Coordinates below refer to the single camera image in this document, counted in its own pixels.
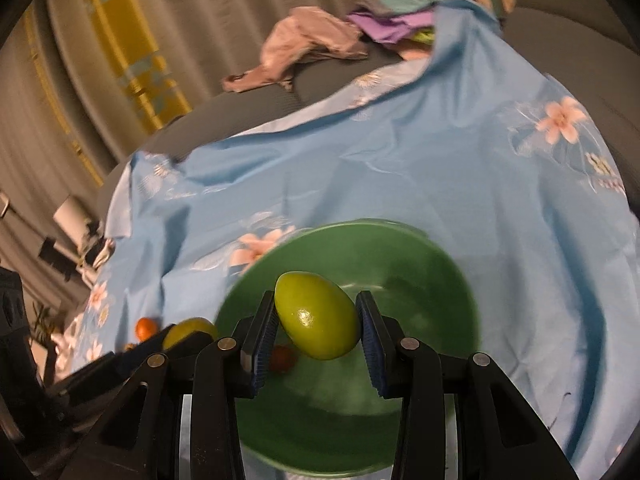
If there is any grey pink garment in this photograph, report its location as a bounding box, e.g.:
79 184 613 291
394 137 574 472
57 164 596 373
222 6 371 94

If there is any beige curtain yellow pattern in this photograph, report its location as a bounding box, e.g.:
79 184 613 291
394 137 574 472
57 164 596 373
0 0 451 306

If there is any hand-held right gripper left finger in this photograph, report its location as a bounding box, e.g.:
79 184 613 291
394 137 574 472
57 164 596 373
65 290 279 480

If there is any teal cloth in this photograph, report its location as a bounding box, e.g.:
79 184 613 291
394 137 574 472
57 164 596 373
370 0 442 15

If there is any blue floral sheet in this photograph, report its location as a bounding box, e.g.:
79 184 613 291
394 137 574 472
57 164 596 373
65 0 629 480

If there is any grey sofa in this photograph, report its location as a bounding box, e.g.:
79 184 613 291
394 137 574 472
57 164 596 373
97 0 640 201

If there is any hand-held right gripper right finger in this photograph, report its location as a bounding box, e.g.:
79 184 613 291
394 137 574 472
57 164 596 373
354 290 581 480

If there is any small orange fruit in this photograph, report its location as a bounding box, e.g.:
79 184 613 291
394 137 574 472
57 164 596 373
270 345 297 374
135 316 161 340

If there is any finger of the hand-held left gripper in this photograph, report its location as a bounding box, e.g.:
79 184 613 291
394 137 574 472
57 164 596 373
47 331 217 401

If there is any green mango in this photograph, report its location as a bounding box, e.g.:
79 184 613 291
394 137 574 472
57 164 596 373
162 317 220 351
274 271 360 361

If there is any purple cloth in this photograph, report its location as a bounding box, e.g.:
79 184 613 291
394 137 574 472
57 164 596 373
347 10 436 46

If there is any green houseplant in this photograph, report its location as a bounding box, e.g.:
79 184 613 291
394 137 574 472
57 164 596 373
30 302 67 356

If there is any white cylinder device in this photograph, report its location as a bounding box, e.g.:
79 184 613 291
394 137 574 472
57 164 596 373
52 196 101 247

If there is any green bowl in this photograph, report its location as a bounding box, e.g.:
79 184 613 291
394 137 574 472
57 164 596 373
215 218 482 477

